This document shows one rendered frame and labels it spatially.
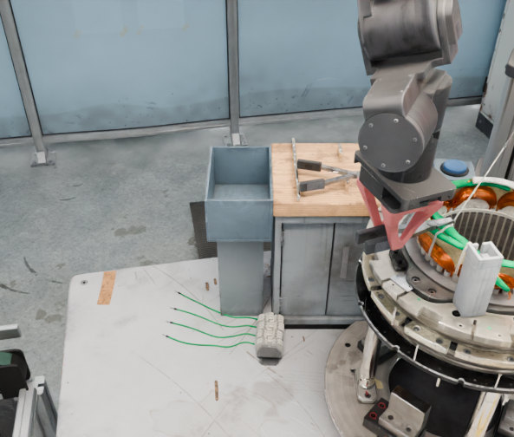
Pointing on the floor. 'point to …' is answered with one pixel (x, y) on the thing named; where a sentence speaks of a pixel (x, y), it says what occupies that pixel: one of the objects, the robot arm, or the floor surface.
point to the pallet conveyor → (9, 382)
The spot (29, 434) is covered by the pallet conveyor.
